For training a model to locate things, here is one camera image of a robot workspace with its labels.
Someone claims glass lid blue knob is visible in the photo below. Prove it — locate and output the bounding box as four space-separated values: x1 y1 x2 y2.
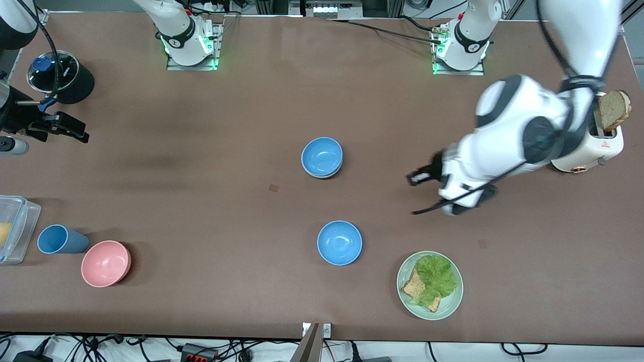
27 51 80 94

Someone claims green plastic bowl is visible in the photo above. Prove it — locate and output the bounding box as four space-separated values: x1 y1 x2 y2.
302 160 344 179

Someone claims brown toast slice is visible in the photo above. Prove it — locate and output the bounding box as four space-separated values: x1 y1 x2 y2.
400 268 443 313

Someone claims green lettuce leaf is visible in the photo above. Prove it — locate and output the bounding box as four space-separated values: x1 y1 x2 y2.
412 254 458 308

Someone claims silver equipment box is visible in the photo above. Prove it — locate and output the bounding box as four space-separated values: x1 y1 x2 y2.
301 0 364 19

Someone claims clear plastic food container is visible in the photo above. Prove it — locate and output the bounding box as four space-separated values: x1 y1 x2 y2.
0 195 42 265

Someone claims pink plastic bowl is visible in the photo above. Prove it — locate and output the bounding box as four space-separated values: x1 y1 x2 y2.
81 240 132 288

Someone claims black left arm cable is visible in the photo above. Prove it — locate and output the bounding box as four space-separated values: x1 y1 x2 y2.
412 0 619 216

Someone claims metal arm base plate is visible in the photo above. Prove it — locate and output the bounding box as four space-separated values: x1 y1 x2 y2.
432 23 487 76
166 20 220 71

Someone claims blue plastic cup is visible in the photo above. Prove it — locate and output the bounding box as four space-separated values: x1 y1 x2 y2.
37 224 90 255

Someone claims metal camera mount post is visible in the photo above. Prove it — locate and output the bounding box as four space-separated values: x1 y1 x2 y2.
291 322 333 362

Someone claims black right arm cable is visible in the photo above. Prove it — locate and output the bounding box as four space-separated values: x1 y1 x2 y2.
13 0 57 109

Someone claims black red power strip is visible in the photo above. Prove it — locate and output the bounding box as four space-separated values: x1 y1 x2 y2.
180 343 218 362

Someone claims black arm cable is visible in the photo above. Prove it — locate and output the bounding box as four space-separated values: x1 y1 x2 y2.
13 0 57 109
412 0 619 216

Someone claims green round plate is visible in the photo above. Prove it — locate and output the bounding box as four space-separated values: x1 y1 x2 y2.
396 250 464 321

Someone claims white toaster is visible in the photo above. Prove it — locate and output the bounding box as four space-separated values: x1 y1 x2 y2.
550 90 625 174

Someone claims blue plastic bowl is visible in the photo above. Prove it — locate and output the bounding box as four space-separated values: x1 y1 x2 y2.
301 136 344 177
317 220 363 266

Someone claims black power adapter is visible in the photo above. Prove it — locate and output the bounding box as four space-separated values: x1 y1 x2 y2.
13 350 53 362

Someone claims brown bread slice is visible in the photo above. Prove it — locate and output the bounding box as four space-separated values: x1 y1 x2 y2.
597 89 633 133

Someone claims black table cable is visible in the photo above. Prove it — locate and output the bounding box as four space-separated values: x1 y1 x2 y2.
325 18 446 45

